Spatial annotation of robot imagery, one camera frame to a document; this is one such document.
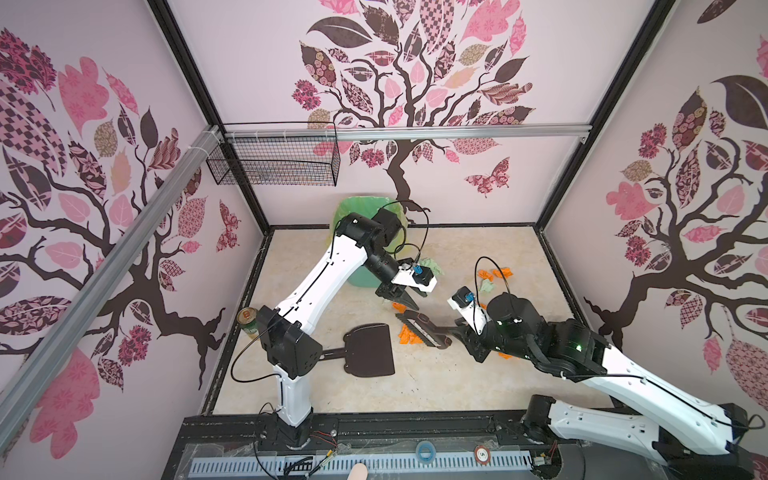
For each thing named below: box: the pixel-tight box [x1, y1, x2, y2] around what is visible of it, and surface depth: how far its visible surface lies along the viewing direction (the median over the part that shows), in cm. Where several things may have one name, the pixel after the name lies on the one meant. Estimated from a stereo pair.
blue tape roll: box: [416, 440, 436, 464], surface depth 72 cm
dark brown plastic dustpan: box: [319, 323, 395, 377], surface depth 89 cm
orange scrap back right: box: [492, 267, 514, 279], surface depth 108 cm
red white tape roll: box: [473, 445, 491, 466], surface depth 72 cm
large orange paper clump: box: [398, 324, 423, 345], surface depth 91 cm
